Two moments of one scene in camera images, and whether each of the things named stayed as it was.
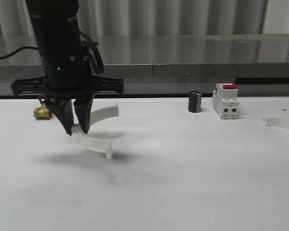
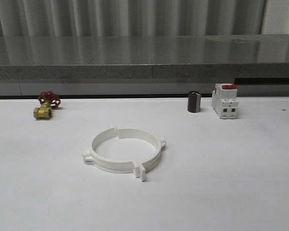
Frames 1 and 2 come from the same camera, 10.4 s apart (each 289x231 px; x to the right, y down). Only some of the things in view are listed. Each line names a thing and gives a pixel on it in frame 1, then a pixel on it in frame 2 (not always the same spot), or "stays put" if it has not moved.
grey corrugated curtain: (147, 18) stays put
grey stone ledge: (261, 65) stays put
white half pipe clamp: (98, 144) to (92, 157)
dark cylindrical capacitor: (194, 101) stays put
